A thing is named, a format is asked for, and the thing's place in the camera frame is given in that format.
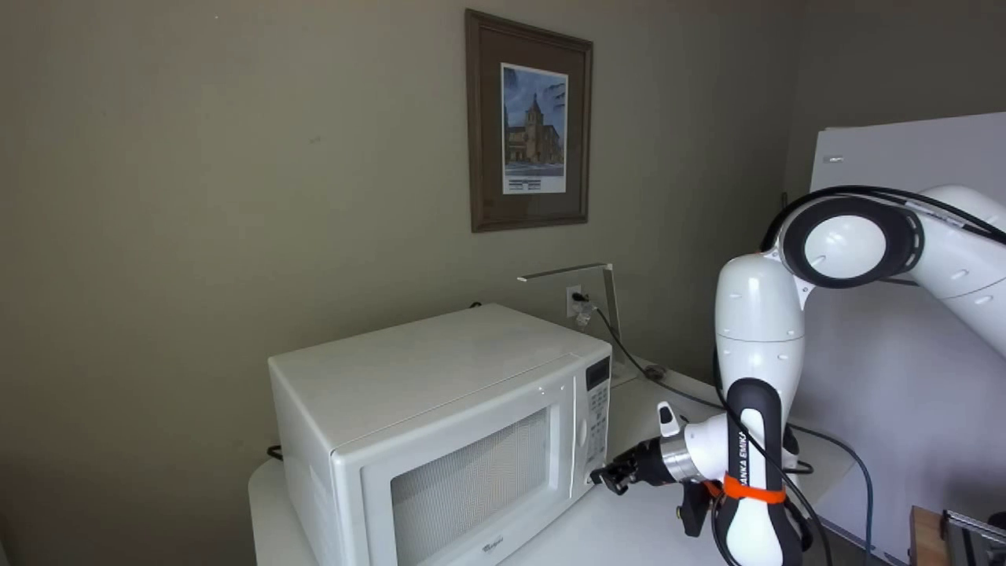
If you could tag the light wooden board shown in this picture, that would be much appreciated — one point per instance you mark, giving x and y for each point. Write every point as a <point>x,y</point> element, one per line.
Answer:
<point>926,540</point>

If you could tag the white wall outlet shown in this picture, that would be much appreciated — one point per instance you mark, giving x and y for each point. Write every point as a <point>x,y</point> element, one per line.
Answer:
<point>578,304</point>

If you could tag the white microwave oven body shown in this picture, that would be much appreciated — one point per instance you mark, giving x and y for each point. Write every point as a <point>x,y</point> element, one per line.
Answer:
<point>418,367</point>

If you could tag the grey metal bracket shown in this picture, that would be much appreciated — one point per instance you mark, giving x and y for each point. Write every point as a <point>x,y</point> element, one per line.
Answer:
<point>977,522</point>

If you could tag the white microwave door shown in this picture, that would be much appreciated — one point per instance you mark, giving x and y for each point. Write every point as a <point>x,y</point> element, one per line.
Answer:
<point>472,493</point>

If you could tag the brown framed picture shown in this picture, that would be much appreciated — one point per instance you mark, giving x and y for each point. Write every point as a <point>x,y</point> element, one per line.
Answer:
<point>530,201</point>

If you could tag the white desk lamp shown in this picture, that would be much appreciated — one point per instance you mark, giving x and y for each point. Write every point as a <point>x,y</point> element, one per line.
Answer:
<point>610,317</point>

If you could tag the large white panel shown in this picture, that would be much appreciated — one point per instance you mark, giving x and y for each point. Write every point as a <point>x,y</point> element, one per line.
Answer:
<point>902,146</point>

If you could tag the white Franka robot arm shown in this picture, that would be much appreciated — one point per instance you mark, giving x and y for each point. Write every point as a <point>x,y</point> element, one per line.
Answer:
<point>755,317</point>

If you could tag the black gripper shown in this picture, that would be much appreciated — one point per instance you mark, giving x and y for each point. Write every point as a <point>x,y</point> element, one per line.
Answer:
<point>649,464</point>

